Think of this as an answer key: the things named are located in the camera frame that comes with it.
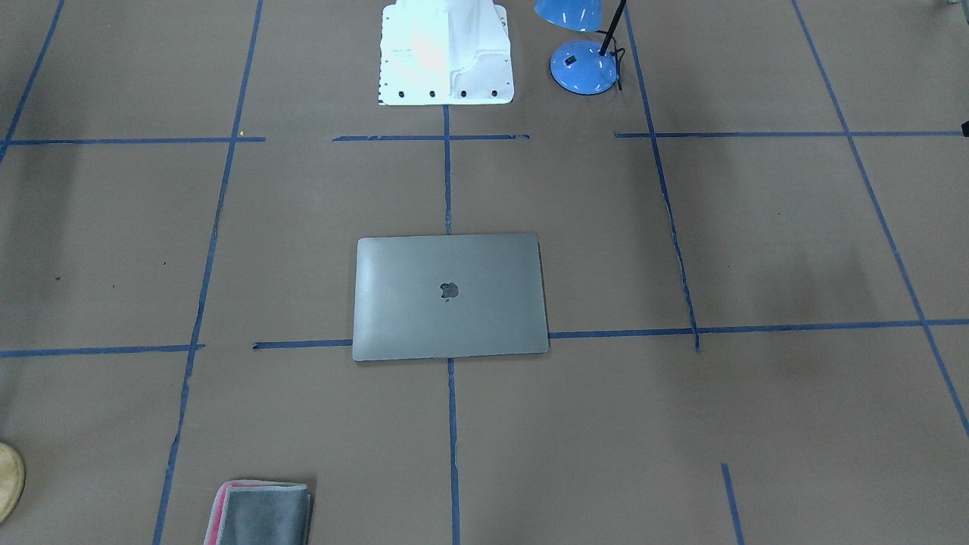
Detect grey laptop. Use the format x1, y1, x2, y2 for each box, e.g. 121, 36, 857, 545
352, 232, 550, 362

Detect blue desk lamp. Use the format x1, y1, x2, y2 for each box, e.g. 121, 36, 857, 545
533, 1, 627, 96

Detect grey and pink cloth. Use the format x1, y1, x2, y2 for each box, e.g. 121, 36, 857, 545
203, 480, 312, 544

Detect wooden stand with round base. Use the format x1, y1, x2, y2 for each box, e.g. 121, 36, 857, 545
1, 441, 26, 523

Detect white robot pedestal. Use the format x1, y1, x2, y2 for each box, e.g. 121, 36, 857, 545
378, 1, 515, 106

